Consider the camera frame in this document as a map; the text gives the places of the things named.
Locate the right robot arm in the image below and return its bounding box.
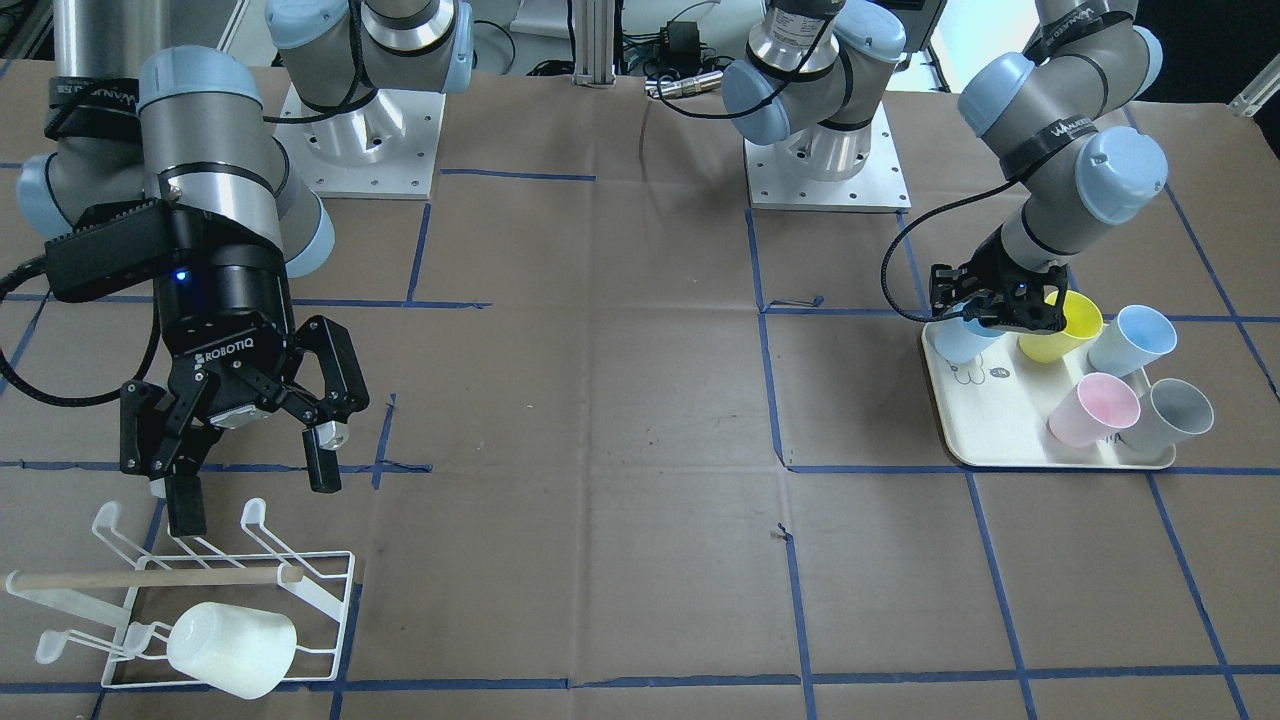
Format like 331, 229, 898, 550
3, 1, 472, 537

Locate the white wire cup rack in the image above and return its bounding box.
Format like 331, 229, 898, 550
4, 498, 356, 693

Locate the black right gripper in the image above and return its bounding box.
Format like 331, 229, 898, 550
119, 210, 370, 537

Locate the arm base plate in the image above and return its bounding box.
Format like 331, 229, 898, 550
274, 88, 445, 200
744, 105, 913, 213

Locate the cream plastic tray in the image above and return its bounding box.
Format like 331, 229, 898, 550
922, 323, 1176, 471

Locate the light blue cup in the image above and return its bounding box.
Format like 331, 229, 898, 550
1087, 305, 1178, 377
931, 318, 1006, 365

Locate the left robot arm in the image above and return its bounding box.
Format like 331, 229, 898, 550
722, 1, 1169, 334

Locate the light blue cup on tray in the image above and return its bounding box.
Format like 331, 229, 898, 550
1087, 305, 1178, 377

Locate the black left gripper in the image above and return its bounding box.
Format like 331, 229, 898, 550
929, 227, 1068, 334

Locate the grey plastic cup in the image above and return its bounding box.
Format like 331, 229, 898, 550
1119, 378, 1215, 454

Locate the aluminium frame post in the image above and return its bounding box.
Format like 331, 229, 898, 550
570, 0, 620, 88

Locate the yellow plastic cup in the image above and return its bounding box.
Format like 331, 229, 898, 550
1018, 290, 1105, 364

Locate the cream white plastic cup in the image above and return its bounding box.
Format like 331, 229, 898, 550
166, 602, 297, 700

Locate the pink plastic cup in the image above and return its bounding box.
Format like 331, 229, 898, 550
1047, 372, 1140, 448

